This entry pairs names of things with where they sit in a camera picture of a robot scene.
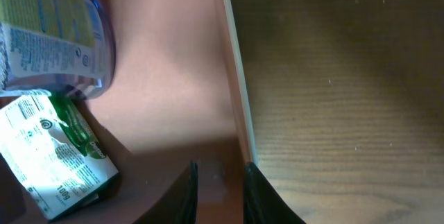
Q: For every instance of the white cardboard box pink inside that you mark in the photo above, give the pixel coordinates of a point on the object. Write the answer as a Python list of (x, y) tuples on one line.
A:
[(174, 99)]

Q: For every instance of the green white soap pack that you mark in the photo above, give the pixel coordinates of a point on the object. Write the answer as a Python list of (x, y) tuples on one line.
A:
[(54, 154)]

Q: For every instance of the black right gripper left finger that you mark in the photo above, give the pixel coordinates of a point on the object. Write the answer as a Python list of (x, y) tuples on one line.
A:
[(179, 203)]

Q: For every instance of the clear spray bottle blue liquid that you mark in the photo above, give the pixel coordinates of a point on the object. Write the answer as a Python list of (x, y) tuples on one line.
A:
[(56, 48)]

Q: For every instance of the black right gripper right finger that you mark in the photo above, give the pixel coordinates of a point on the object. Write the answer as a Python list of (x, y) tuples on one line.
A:
[(262, 204)]

